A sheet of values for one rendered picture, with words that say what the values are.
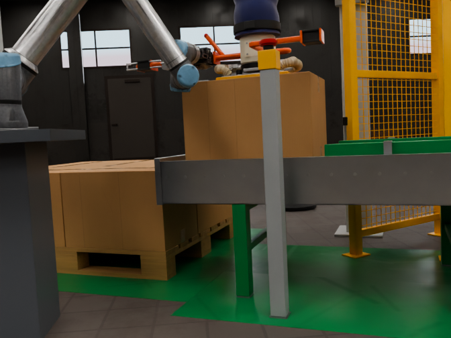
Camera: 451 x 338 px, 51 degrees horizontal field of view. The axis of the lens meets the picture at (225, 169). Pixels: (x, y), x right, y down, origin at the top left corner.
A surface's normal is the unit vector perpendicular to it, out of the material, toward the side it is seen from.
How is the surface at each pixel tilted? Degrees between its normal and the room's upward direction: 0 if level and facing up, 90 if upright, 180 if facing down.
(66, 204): 90
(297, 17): 90
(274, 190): 90
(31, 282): 90
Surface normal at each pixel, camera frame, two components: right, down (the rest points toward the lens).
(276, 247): -0.35, 0.09
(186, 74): 0.32, 0.18
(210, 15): 0.07, 0.07
